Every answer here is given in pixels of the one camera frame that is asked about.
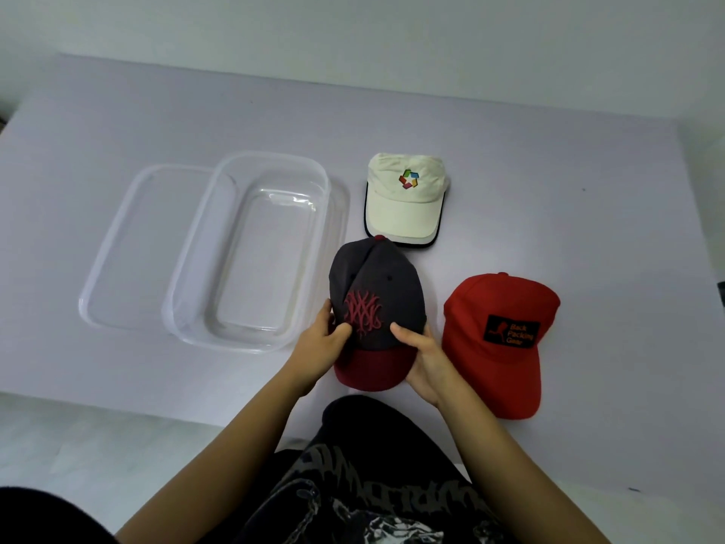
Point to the clear plastic lid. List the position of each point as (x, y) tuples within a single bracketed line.
[(141, 249)]

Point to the person's right thumb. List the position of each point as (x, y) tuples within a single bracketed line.
[(406, 335)]

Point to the clear plastic container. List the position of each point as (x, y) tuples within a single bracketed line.
[(249, 254)]

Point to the person's left hand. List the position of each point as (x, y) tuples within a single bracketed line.
[(314, 354)]

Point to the person's left forearm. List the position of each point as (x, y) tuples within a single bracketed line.
[(218, 464)]

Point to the person's right forearm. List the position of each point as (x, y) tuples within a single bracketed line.
[(510, 470)]

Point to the cream cap with colourful logo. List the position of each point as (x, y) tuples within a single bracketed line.
[(405, 201)]

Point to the black printed shirt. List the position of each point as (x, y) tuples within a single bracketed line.
[(362, 475)]

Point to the red cap with black patch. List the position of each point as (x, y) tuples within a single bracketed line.
[(498, 339)]

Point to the grey cap with maroon brim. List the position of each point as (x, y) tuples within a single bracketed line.
[(376, 311)]

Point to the person's right hand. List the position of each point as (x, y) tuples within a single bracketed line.
[(430, 365)]

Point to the person's left thumb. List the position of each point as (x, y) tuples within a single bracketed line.
[(338, 335)]

